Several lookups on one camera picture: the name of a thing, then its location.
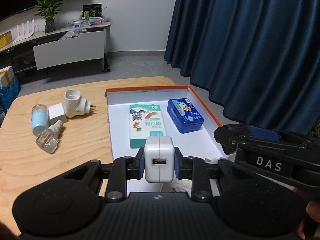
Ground potted bamboo plant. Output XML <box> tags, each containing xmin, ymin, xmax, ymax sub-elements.
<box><xmin>34</xmin><ymin>0</ymin><xmax>63</xmax><ymax>33</ymax></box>

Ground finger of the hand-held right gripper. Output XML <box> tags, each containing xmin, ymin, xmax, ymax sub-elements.
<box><xmin>249</xmin><ymin>126</ymin><xmax>320</xmax><ymax>147</ymax></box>
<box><xmin>214</xmin><ymin>123</ymin><xmax>250</xmax><ymax>156</ymax></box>

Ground clear plastic bags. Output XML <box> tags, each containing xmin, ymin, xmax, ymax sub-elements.
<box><xmin>59</xmin><ymin>29</ymin><xmax>87</xmax><ymax>40</ymax></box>

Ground white plug-in vaporizer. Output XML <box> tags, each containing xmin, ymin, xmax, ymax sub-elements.
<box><xmin>64</xmin><ymin>89</ymin><xmax>97</xmax><ymax>118</ymax></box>

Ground white router with antennas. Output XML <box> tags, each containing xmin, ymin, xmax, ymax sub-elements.
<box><xmin>12</xmin><ymin>21</ymin><xmax>36</xmax><ymax>43</ymax></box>

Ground white printed carton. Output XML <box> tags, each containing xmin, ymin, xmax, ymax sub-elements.
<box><xmin>160</xmin><ymin>179</ymin><xmax>193</xmax><ymax>193</ymax></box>

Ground grey TV stand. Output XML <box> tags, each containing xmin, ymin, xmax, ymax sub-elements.
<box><xmin>0</xmin><ymin>21</ymin><xmax>112</xmax><ymax>74</ymax></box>

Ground green white bandage box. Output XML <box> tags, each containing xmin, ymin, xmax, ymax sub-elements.
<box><xmin>129</xmin><ymin>104</ymin><xmax>167</xmax><ymax>149</ymax></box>

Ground clear glass bottle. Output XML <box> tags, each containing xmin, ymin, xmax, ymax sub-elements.
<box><xmin>36</xmin><ymin>120</ymin><xmax>63</xmax><ymax>155</ymax></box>

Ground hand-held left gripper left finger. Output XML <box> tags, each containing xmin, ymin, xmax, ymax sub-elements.
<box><xmin>62</xmin><ymin>147</ymin><xmax>146</xmax><ymax>204</ymax></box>

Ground white rounded USB charger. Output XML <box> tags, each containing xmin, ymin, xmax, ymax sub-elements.
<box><xmin>144</xmin><ymin>136</ymin><xmax>175</xmax><ymax>183</ymax></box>

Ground white cube USB charger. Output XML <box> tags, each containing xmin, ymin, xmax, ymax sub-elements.
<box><xmin>49</xmin><ymin>103</ymin><xmax>68</xmax><ymax>124</ymax></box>

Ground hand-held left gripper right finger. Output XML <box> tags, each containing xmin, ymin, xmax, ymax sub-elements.
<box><xmin>174</xmin><ymin>146</ymin><xmax>240</xmax><ymax>203</ymax></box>

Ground orange cardboard box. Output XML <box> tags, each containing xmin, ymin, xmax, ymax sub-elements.
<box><xmin>104</xmin><ymin>85</ymin><xmax>223</xmax><ymax>198</ymax></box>

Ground white yellow cardboard boxes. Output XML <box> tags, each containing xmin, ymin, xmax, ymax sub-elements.
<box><xmin>0</xmin><ymin>66</ymin><xmax>15</xmax><ymax>87</ymax></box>

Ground blue plastic bag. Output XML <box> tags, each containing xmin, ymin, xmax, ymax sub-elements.
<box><xmin>0</xmin><ymin>79</ymin><xmax>22</xmax><ymax>110</ymax></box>

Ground yellow box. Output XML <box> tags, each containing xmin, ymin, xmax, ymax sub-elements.
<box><xmin>0</xmin><ymin>31</ymin><xmax>12</xmax><ymax>48</ymax></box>

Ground black green box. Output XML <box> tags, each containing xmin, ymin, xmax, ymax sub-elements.
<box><xmin>82</xmin><ymin>3</ymin><xmax>103</xmax><ymax>19</ymax></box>

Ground person's right hand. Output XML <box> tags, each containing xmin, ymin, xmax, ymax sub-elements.
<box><xmin>299</xmin><ymin>200</ymin><xmax>320</xmax><ymax>240</ymax></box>

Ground light blue bottle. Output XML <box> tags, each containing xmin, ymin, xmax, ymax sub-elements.
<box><xmin>31</xmin><ymin>104</ymin><xmax>50</xmax><ymax>135</ymax></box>

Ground pile of small packets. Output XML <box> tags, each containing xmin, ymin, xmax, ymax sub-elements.
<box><xmin>67</xmin><ymin>17</ymin><xmax>107</xmax><ymax>29</ymax></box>

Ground blue plastic box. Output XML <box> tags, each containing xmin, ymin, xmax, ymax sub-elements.
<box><xmin>167</xmin><ymin>98</ymin><xmax>204</xmax><ymax>133</ymax></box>

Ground blue curtain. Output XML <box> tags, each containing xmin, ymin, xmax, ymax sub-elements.
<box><xmin>164</xmin><ymin>0</ymin><xmax>320</xmax><ymax>137</ymax></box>

